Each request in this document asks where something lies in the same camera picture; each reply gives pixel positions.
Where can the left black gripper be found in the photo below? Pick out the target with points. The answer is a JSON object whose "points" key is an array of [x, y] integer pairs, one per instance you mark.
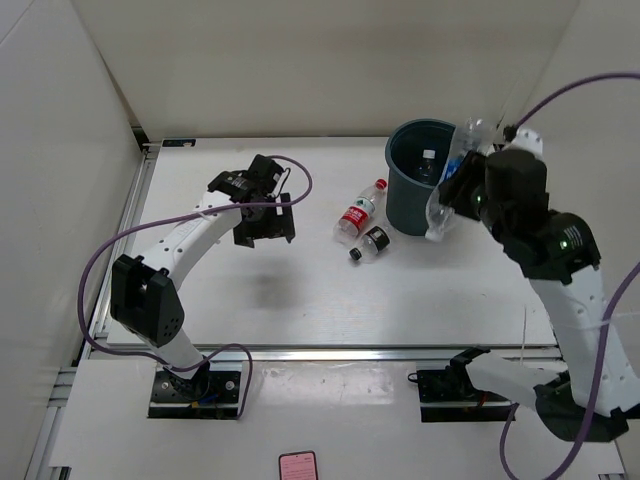
{"points": [[280, 226]]}

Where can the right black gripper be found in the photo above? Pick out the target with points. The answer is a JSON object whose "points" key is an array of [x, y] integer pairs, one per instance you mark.
{"points": [[452, 191]]}

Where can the clear unlabelled plastic bottle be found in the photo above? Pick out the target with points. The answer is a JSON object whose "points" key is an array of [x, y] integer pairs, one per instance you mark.
{"points": [[427, 170]]}

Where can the blue label plastic bottle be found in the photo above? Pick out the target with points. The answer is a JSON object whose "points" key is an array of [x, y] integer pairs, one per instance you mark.
{"points": [[475, 136]]}

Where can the red label plastic bottle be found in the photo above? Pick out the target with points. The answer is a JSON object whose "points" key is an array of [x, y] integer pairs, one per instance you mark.
{"points": [[360, 212]]}

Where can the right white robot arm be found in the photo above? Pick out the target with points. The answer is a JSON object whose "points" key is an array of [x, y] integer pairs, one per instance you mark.
{"points": [[597, 394]]}

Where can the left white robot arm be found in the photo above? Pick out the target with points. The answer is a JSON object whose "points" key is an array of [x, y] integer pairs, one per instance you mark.
{"points": [[144, 288]]}

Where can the dark green plastic bin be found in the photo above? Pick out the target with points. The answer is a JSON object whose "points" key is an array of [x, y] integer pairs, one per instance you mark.
{"points": [[406, 197]]}

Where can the black label plastic bottle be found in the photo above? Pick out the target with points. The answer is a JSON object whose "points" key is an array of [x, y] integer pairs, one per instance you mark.
{"points": [[372, 244]]}

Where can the pink smartphone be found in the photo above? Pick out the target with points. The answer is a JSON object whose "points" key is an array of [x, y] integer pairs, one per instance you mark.
{"points": [[298, 466]]}

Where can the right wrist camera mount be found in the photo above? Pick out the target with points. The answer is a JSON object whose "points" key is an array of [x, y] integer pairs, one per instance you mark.
{"points": [[523, 138]]}

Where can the aluminium table edge rail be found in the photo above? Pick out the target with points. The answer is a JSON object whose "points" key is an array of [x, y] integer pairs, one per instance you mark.
{"points": [[280, 353]]}

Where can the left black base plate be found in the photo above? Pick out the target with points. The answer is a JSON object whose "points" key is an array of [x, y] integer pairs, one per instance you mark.
{"points": [[214, 395]]}

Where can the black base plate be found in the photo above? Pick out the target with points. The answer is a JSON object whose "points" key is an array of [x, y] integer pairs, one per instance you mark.
{"points": [[214, 395], [444, 400]]}

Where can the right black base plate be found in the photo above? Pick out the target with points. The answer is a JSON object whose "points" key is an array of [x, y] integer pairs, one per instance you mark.
{"points": [[444, 400]]}

